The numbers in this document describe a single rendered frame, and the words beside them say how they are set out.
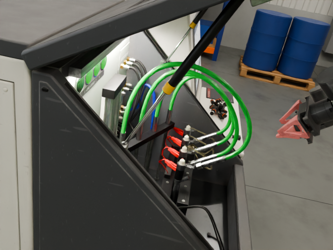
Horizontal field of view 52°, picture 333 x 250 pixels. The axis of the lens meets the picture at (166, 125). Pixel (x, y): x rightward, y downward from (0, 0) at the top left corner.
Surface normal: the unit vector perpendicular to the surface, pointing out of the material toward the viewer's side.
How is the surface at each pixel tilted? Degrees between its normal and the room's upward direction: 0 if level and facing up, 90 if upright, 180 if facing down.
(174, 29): 90
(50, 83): 90
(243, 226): 0
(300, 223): 0
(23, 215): 90
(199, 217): 0
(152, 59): 90
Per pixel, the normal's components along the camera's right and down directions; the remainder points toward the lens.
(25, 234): -0.14, 0.44
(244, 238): 0.17, -0.87
